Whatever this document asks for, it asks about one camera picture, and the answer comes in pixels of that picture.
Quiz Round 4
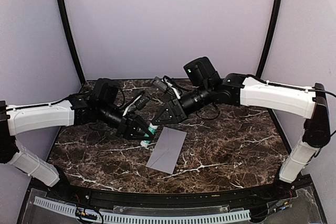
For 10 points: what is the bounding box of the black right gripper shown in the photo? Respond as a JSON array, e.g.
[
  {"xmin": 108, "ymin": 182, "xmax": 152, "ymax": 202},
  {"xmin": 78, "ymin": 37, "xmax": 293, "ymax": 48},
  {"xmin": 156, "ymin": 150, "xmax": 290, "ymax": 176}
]
[{"xmin": 150, "ymin": 83, "xmax": 213, "ymax": 126}]

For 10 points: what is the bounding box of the small white-capped glue bottle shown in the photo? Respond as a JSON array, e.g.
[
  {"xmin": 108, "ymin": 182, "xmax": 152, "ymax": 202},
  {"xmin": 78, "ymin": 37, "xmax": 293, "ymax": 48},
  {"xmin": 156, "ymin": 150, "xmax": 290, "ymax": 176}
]
[{"xmin": 140, "ymin": 123, "xmax": 158, "ymax": 147}]

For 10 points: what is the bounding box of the black front rail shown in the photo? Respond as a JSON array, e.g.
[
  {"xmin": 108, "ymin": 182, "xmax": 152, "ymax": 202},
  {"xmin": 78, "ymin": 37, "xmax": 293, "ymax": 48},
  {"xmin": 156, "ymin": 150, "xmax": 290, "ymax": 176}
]
[{"xmin": 28, "ymin": 176, "xmax": 297, "ymax": 211}]

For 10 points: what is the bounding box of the white slotted cable duct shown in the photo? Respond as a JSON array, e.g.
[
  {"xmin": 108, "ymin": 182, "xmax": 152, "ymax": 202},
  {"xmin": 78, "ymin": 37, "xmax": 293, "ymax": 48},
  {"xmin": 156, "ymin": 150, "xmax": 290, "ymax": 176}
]
[{"xmin": 33, "ymin": 196, "xmax": 251, "ymax": 223}]

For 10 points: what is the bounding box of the black left frame post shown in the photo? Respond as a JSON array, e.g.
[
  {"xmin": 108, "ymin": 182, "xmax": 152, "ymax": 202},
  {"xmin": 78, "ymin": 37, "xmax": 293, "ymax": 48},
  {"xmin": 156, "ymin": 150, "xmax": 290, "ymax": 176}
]
[{"xmin": 57, "ymin": 0, "xmax": 86, "ymax": 85}]

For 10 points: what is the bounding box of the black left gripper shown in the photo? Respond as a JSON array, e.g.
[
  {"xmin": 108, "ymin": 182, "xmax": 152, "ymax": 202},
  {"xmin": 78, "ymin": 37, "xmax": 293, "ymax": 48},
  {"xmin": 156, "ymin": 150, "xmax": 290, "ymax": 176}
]
[{"xmin": 98, "ymin": 101, "xmax": 155, "ymax": 138}]

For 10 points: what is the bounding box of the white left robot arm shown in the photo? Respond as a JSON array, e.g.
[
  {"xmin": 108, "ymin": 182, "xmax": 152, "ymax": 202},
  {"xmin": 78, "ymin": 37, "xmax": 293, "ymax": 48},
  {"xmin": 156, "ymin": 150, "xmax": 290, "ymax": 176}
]
[{"xmin": 1, "ymin": 78, "xmax": 154, "ymax": 201}]

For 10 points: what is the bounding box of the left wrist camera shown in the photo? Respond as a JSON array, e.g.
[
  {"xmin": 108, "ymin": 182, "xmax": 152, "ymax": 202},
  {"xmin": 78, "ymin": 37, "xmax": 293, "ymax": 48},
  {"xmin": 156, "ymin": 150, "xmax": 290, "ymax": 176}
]
[{"xmin": 127, "ymin": 91, "xmax": 151, "ymax": 114}]

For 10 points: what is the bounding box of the black frame corner post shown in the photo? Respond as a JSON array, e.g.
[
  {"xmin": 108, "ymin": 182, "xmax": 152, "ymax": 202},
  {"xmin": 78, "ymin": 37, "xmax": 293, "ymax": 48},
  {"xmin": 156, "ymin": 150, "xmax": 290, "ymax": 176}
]
[{"xmin": 256, "ymin": 0, "xmax": 281, "ymax": 78}]

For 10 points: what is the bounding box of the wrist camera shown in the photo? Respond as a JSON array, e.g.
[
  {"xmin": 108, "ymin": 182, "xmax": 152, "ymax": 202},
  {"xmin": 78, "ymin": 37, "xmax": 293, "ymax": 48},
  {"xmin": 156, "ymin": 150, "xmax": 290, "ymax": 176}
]
[
  {"xmin": 127, "ymin": 91, "xmax": 151, "ymax": 114},
  {"xmin": 152, "ymin": 77, "xmax": 181, "ymax": 99}
]

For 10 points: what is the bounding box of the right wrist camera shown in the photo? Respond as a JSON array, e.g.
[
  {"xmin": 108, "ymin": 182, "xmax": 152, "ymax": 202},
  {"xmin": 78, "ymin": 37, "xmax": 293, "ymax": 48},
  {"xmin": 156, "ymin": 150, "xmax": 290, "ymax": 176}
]
[{"xmin": 152, "ymin": 77, "xmax": 181, "ymax": 99}]

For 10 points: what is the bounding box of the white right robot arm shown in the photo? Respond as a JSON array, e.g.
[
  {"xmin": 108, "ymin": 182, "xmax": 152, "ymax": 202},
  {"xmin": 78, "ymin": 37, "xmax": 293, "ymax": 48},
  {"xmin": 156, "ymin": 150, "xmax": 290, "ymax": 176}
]
[{"xmin": 151, "ymin": 56, "xmax": 334, "ymax": 200}]

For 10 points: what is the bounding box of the grey paper envelope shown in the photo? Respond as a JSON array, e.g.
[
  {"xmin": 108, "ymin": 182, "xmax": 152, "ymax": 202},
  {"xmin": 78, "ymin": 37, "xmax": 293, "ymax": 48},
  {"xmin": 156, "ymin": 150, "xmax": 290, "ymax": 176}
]
[{"xmin": 146, "ymin": 127, "xmax": 187, "ymax": 175}]

